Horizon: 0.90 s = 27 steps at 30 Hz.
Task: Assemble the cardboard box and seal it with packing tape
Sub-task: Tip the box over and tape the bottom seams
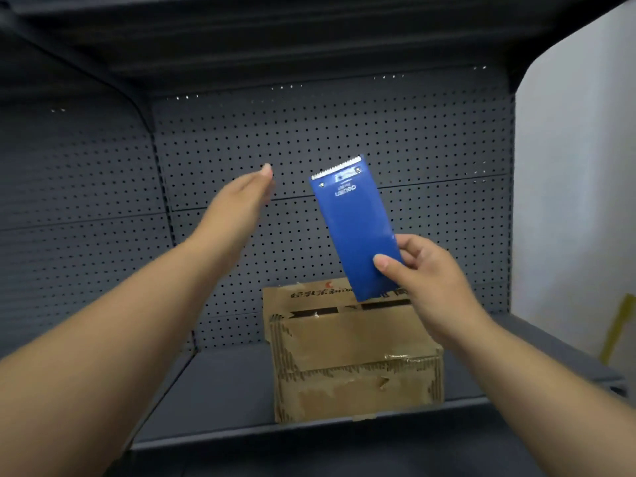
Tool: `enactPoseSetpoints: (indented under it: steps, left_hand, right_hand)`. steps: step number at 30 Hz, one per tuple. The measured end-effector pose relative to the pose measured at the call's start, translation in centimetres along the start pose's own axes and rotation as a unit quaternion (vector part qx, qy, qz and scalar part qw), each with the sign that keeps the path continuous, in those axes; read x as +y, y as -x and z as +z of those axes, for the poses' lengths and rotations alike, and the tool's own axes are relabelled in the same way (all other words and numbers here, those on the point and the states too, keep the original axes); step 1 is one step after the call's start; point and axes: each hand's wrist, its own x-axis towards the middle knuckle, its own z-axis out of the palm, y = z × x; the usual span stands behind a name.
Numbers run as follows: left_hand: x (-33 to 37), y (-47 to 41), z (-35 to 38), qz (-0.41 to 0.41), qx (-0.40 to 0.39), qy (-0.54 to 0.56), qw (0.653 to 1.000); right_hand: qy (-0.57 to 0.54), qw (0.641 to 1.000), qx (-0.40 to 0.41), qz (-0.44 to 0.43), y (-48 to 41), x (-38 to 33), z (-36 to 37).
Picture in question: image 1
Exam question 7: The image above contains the person's right forearm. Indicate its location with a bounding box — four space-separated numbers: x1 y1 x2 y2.
445 317 636 477

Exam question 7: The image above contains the grey shelf with clear rail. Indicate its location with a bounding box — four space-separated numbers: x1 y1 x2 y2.
104 399 553 477

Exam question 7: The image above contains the person's left hand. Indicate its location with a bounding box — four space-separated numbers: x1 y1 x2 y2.
191 162 276 266

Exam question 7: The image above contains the person's left forearm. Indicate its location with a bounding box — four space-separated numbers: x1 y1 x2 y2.
0 238 244 477

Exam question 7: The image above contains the blue tape dispenser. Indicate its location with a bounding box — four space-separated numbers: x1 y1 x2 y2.
309 153 406 303

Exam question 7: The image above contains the person's right hand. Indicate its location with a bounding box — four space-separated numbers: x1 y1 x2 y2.
372 233 493 351

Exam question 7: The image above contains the yellow stick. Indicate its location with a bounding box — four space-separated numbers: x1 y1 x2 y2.
598 292 636 366

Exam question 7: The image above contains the grey pegboard back panel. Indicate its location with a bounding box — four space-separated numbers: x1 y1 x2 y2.
148 64 515 351
0 101 175 358

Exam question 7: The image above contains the brown cardboard box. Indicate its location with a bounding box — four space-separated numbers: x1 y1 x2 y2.
262 278 445 425

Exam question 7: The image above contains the grey metal shelf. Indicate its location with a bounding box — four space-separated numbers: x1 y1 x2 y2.
129 312 629 452
0 0 636 133

